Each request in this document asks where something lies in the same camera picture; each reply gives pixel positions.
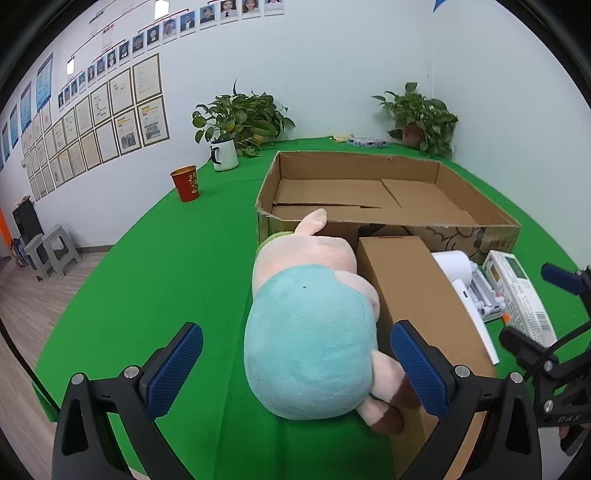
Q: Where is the large shallow cardboard box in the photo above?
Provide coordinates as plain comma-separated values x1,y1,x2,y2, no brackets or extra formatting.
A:
255,150,522,265

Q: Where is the row of portrait photos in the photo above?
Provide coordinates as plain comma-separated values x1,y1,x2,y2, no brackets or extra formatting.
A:
58,0,284,112

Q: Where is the small white grey device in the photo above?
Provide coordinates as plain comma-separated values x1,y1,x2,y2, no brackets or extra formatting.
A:
470,265,507,324

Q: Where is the green tablecloth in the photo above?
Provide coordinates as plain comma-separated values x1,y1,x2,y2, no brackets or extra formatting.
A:
32,136,591,480

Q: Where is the red paper cup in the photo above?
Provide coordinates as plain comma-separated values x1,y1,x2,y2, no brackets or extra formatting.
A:
170,165,202,203

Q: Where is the small brown cardboard box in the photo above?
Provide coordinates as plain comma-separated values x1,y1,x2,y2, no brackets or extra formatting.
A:
357,236,497,480

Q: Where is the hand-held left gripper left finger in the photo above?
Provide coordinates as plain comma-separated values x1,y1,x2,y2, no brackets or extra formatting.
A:
52,322,204,480

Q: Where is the white hair dryer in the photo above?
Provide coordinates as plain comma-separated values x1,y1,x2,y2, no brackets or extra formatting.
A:
431,251,500,365

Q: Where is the pink pig plush toy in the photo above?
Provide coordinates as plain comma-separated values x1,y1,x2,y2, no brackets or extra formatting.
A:
244,209,421,435

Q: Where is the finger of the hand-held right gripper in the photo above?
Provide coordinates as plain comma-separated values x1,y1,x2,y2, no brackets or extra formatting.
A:
541,262,591,297
499,325,591,428

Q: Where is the brown pot leafy plant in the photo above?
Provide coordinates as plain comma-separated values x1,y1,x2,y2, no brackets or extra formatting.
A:
372,82,459,160

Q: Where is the grey plastic stool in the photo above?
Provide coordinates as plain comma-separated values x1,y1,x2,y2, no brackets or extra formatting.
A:
23,233,57,282
42,224,82,278

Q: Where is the white enamel mug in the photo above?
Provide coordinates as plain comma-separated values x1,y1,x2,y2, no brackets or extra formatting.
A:
210,137,239,172

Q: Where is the large leafy potted plant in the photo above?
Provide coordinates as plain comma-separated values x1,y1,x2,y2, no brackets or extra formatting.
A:
192,79,296,158

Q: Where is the wall of framed certificates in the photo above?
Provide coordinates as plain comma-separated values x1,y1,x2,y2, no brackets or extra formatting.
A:
21,53,171,202

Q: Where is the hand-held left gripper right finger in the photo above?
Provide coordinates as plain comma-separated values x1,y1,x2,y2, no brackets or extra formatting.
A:
390,319,543,480

